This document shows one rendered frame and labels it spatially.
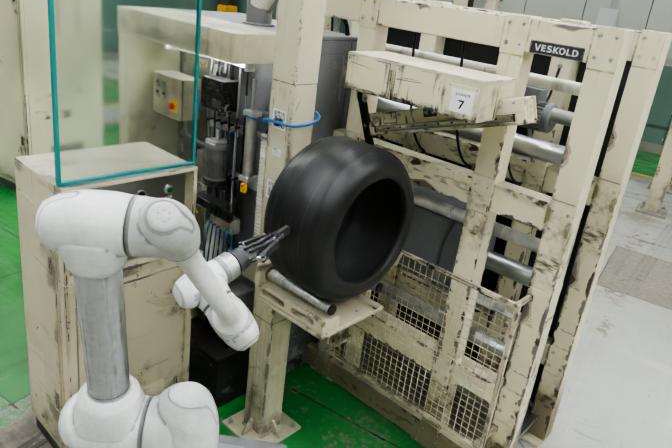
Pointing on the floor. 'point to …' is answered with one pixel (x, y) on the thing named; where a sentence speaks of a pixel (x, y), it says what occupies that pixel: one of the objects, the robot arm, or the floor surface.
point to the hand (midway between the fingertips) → (280, 233)
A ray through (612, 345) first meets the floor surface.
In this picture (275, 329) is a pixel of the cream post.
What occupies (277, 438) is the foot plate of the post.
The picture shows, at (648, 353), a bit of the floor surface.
